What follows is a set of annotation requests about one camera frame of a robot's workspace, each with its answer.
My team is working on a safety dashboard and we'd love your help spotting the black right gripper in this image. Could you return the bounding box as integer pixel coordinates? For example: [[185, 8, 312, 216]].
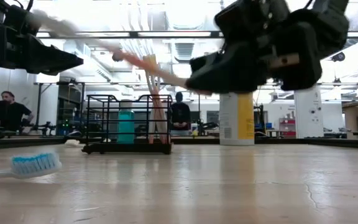
[[185, 0, 323, 95]]

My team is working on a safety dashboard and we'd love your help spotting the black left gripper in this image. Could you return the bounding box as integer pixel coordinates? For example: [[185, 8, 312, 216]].
[[0, 26, 85, 76]]

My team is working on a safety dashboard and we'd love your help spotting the white wipes canister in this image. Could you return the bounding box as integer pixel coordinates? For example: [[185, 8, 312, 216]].
[[218, 91, 255, 146]]

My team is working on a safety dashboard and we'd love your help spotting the blue mouthwash bottle white cap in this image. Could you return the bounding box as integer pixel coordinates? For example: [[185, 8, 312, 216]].
[[117, 99, 135, 144]]

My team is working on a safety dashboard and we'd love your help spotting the black monitor stand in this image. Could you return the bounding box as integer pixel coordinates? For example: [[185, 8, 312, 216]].
[[253, 104, 265, 135]]

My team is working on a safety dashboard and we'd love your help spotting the person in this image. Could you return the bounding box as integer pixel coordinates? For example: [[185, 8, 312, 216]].
[[0, 90, 34, 131], [169, 91, 192, 136]]

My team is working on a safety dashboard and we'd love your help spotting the black overhead beam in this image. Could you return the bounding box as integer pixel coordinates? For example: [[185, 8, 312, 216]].
[[35, 30, 358, 39]]

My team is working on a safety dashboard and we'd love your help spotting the shelf with red bins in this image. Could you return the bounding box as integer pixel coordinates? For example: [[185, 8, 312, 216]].
[[278, 117, 296, 138]]

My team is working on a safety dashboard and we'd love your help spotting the blue and white toothbrush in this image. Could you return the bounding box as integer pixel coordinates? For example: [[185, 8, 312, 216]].
[[0, 151, 63, 181]]

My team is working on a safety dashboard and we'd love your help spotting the silver air duct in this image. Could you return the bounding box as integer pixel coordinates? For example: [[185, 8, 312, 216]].
[[165, 0, 209, 94]]

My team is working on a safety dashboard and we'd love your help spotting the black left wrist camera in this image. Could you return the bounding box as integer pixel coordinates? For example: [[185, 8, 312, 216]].
[[3, 2, 42, 34]]

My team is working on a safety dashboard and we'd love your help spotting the black wire caddy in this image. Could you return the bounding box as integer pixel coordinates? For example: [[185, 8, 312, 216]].
[[81, 94, 173, 156]]

